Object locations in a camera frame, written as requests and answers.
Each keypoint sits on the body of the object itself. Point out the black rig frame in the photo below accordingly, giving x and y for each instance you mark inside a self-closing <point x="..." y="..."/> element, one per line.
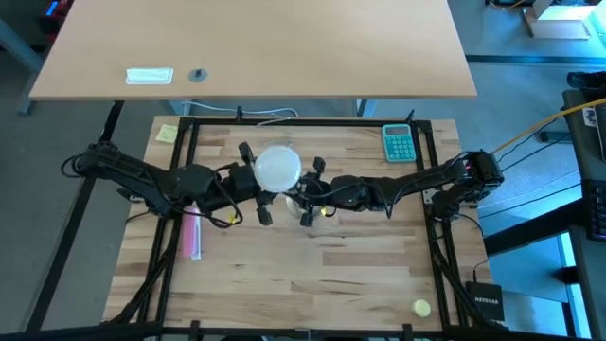
<point x="308" y="122"/>

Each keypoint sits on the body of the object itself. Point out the black metal stand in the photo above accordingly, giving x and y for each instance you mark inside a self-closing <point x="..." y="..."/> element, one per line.
<point x="530" y="232"/>

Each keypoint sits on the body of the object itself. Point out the yellow sticky note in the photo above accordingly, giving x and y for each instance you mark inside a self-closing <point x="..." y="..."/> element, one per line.
<point x="166" y="134"/>

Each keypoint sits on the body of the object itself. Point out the white desk outlet panel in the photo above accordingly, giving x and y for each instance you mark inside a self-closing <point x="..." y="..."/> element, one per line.
<point x="149" y="76"/>

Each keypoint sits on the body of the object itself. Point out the black keyboard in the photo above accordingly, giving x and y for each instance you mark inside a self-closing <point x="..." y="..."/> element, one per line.
<point x="597" y="210"/>

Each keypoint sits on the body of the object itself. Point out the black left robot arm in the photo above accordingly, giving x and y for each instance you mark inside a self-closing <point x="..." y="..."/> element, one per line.
<point x="142" y="175"/>

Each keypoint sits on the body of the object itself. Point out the beige wooden desk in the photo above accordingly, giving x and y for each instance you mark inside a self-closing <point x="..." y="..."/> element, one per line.
<point x="255" y="47"/>

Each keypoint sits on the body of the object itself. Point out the black bag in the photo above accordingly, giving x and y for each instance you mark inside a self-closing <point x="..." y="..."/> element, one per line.
<point x="587" y="79"/>

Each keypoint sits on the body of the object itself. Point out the yellow round cap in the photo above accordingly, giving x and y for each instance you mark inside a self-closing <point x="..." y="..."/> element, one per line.
<point x="421" y="308"/>

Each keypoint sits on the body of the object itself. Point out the pink plastic tube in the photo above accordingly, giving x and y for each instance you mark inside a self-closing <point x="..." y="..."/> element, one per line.
<point x="191" y="232"/>

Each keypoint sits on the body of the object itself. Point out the black side desk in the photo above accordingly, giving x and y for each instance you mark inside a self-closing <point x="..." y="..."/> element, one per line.
<point x="584" y="156"/>

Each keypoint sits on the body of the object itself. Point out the cardboard box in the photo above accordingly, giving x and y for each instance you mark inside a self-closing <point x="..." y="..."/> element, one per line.
<point x="558" y="28"/>

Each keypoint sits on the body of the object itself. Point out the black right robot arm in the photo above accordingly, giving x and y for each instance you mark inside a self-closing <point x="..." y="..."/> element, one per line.
<point x="416" y="180"/>

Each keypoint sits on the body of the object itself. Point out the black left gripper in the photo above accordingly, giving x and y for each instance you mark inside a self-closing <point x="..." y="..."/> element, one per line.
<point x="237" y="184"/>

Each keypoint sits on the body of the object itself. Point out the teal calculator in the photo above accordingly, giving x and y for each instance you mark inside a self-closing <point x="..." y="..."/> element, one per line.
<point x="399" y="144"/>

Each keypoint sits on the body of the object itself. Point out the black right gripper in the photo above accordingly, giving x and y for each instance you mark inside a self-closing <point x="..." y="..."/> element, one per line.
<point x="317" y="192"/>

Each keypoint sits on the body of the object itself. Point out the black Netgear switch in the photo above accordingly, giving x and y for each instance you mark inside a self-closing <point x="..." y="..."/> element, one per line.
<point x="485" y="300"/>

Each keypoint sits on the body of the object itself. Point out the grey desk grommet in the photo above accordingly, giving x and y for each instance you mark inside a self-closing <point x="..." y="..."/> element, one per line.
<point x="198" y="75"/>

